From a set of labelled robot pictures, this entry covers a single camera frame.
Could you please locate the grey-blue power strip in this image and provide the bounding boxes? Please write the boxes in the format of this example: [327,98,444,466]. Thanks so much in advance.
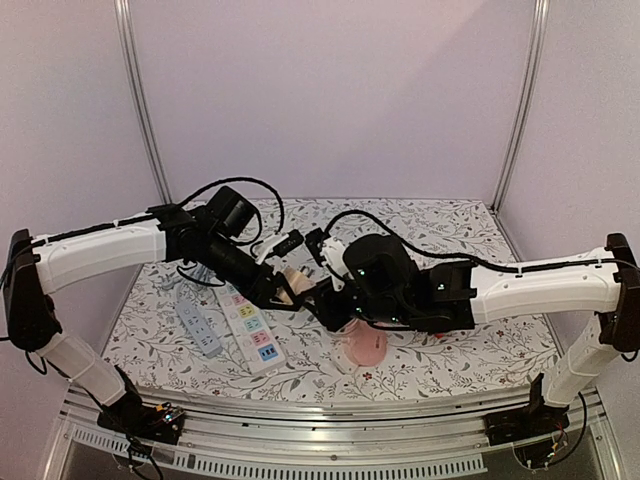
[175,301,223,359]

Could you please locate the beige cube socket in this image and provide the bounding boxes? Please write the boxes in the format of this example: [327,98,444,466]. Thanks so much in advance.
[277,266,316,305]

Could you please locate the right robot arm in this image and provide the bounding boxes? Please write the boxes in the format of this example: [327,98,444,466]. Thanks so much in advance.
[305,226,639,445]

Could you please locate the pink round socket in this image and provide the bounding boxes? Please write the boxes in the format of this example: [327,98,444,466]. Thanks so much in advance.
[331,319,388,374]

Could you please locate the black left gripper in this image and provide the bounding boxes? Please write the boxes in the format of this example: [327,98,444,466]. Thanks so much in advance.
[201,233,302,313]

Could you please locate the floral table mat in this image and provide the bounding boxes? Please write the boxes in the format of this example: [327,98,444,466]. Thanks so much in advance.
[94,198,574,404]

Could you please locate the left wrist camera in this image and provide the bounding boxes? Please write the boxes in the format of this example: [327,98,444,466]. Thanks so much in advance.
[250,229,304,264]

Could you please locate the left aluminium frame post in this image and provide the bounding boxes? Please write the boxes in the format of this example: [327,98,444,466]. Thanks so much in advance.
[114,0,172,203]

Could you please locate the bundled light cables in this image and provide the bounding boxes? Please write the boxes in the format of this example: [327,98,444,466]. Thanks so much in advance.
[157,262,221,296]

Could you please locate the right aluminium frame post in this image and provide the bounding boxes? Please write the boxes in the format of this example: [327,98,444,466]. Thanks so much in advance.
[490,0,550,216]

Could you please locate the aluminium frame post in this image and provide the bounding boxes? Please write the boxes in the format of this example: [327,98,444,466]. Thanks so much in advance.
[490,0,550,216]
[114,0,172,203]

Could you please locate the white colourful power strip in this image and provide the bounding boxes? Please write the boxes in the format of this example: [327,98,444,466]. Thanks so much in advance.
[214,284,287,375]

